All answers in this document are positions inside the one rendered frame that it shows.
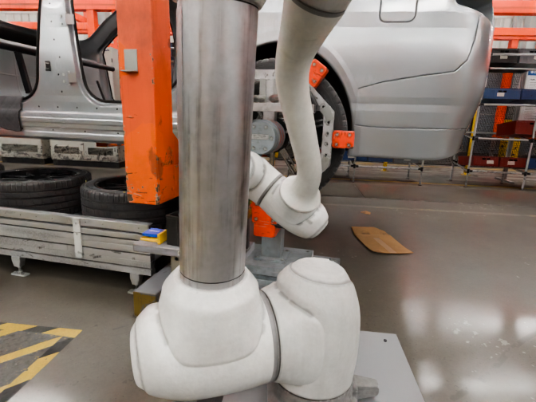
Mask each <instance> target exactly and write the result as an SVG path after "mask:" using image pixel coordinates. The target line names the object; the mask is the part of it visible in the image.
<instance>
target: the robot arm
mask: <svg viewBox="0 0 536 402"><path fill-rule="evenodd" d="M172 1H173V2H175V3H177V8H176V56H177V129H178V130H179V266H177V267H176V268H175V269H174V270H173V271H172V272H171V273H170V274H169V276H168V277H167V278H166V280H165V281H164V283H163V286H162V291H161V295H160V299H159V302H156V303H152V304H150V305H148V306H147V307H146V308H145V309H144V310H143V311H142V312H141V313H140V314H139V316H138V317H137V318H136V322H135V323H134V325H133V327H132V329H131V332H130V352H131V360H132V371H133V376H134V379H135V382H136V385H137V386H138V387H139V388H141V389H143V390H144V391H145V392H146V393H147V394H148V395H151V396H155V397H159V398H162V399H167V400H180V401H185V400H202V399H208V398H213V397H217V396H225V395H229V394H232V393H236V392H241V391H245V390H248V389H251V388H255V387H258V386H260V385H262V384H267V402H357V399H362V398H366V397H371V396H376V395H378V393H379V388H378V386H377V385H379V384H378V383H377V381H376V380H375V379H373V378H369V377H365V376H358V375H355V374H353V373H354V369H355V366H356V362H357V354H358V347H359V339H360V326H361V315H360V306H359V302H358V298H357V292H356V290H355V287H354V284H353V283H352V282H351V281H350V279H349V276H348V275H347V273H346V272H345V270H344V269H343V268H342V267H341V266H340V265H338V264H336V263H335V262H331V261H329V260H326V259H323V258H301V259H299V260H297V261H296V262H291V263H290V264H289V265H288V266H286V267H285V268H284V269H283V270H282V271H281V272H280V273H279V274H278V277H277V281H276V282H272V283H271V284H269V285H268V286H265V287H263V288H262V289H259V288H258V281H257V280H256V278H255V277H254V275H253V274H252V273H251V272H250V271H249V270H248V269H247V268H246V267H245V259H246V229H247V213H248V199H250V200H252V201H253V202H254V203H256V204H257V205H258V206H260V207H261V208H262V209H263V210H264V211H265V212H266V213H267V214H268V215H269V216H270V217H271V218H272V219H273V220H274V221H275V222H276V223H278V224H279V225H280V226H282V227H283V228H285V229H286V230H288V231H289V232H290V233H292V234H294V235H297V236H298V237H301V238H315V237H316V236H318V235H319V234H320V233H321V232H322V231H323V230H324V229H325V227H326V226H327V224H328V217H329V216H328V214H327V211H326V209H325V207H324V206H323V205H322V204H321V194H320V191H319V189H318V188H319V186H320V182H321V171H322V169H321V155H320V150H319V145H318V140H317V132H316V127H315V122H314V117H313V109H312V104H311V99H310V93H309V70H310V66H311V64H312V61H313V59H314V57H315V55H316V53H317V51H318V50H319V49H320V48H321V46H322V44H323V43H324V41H325V39H326V38H327V37H328V36H329V34H330V32H331V31H332V30H333V28H334V27H335V25H336V24H337V23H338V22H339V21H340V19H341V18H342V16H343V15H344V13H345V11H346V10H347V8H348V6H349V4H350V2H351V1H352V0H284V1H283V8H282V20H281V25H280V30H279V35H278V44H277V50H276V58H275V79H276V86H277V91H278V99H279V102H280V105H281V108H282V114H283V117H284V120H285V123H286V128H287V132H288V134H289V138H290V143H291V146H292V149H293V152H294V157H295V160H296V165H297V170H298V173H297V175H292V176H290V177H288V178H286V177H285V176H283V175H282V174H281V173H280V172H279V171H277V170H276V169H275V168H274V167H273V166H271V165H270V164H269V163H268V162H267V161H266V160H265V159H263V158H262V157H261V156H259V155H258V154H256V153H255V152H252V151H251V137H252V121H253V106H254V76H255V60H256V45H257V29H258V11H259V10H260V9H261V8H262V7H263V6H264V4H265V2H266V0H172Z"/></svg>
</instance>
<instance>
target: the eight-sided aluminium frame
mask: <svg viewBox="0 0 536 402"><path fill-rule="evenodd" d="M260 78H266V80H273V79H275V69H256V70H255V76H254V80H255V81H260ZM309 89H310V91H311V93H312V94H313V95H314V97H315V98H316V97H317V99H316V101H317V103H318V105H320V111H321V113H322V114H323V115H324V119H323V130H322V142H321V169H322V171H321V173H322V172H323V171H325V170H326V169H327V168H328V167H329V166H330V164H331V159H332V158H331V153H332V148H331V145H332V134H333V122H334V111H333V110H332V108H331V106H329V105H328V104H327V103H326V101H325V100H324V99H323V98H322V97H321V95H320V94H319V93H318V92H317V91H316V90H315V89H314V87H313V86H312V85H311V84H310V83H309ZM323 105H324V106H325V107H324V108H322V106H323ZM328 121H329V124H328V123H327V122H328ZM327 132H328V133H329V134H328V135H327ZM326 143H328V145H326ZM326 154H327V155H326Z"/></svg>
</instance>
